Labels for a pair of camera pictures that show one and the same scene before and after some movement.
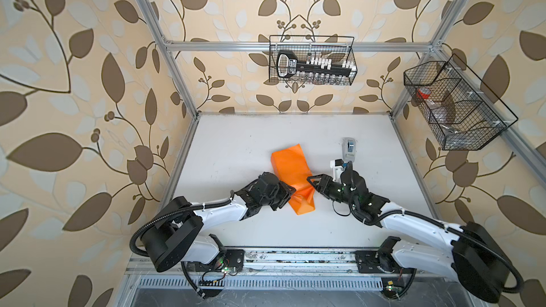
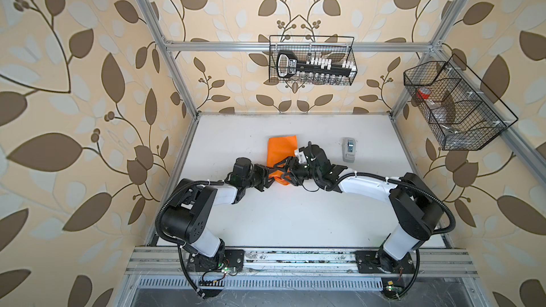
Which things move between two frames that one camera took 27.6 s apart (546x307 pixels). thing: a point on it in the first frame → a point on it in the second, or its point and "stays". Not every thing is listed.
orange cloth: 290,165 → 280,148
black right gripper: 324,179 → 293,161
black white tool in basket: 288,66 stays
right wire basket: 461,114 stays
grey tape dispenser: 349,148 stays
